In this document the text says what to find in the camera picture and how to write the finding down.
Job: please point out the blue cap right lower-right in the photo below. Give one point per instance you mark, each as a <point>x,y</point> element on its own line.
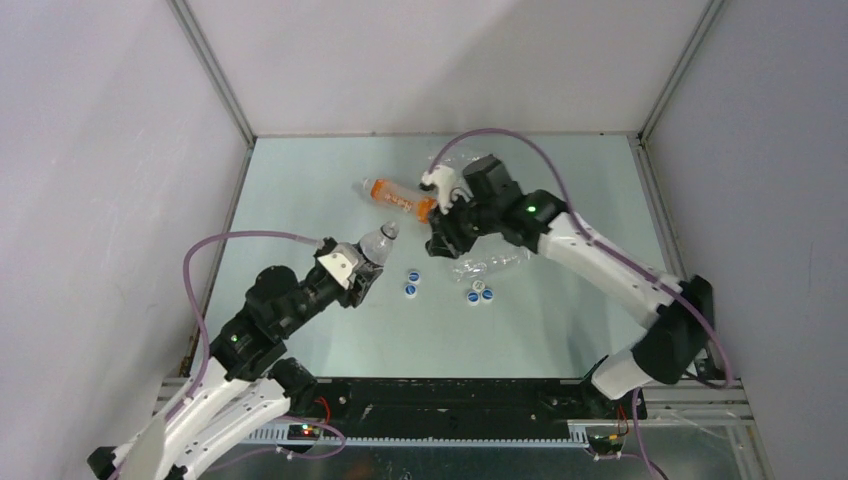
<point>486,295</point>

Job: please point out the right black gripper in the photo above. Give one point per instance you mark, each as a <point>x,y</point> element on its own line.
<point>445,242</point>

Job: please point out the right electronics board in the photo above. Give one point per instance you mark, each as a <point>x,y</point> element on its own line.
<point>606,446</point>

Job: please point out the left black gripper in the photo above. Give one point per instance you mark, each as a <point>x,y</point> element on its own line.
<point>355,295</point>

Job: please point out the orange labelled bottle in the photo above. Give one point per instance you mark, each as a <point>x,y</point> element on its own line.
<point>389,194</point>

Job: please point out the clear bottle far top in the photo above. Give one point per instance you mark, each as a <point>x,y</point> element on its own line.
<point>458,159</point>

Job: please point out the blue cap left lower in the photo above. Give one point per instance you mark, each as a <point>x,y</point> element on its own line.
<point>410,290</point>

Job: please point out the black bottle cap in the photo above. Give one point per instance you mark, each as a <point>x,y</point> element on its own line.
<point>390,230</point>

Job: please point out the electronics board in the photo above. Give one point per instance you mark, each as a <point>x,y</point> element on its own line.
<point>303,432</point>
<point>606,446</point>

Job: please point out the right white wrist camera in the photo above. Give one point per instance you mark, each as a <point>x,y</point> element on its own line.
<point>448,185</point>

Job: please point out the clear bottle nearest caps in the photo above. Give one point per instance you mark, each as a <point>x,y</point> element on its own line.
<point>488,263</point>

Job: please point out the left electronics board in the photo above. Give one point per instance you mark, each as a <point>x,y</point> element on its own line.
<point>303,432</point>

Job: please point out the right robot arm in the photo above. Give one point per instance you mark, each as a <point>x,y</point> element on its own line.
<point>677,315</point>

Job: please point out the small clear bottle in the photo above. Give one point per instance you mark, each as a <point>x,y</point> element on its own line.
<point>379,244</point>

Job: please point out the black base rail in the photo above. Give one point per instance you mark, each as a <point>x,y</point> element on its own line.
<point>454,409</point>

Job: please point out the blue cap right lower-left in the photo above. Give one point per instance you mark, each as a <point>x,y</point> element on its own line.
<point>472,297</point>

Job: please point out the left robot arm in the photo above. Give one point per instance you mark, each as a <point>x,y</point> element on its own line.
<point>246,381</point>

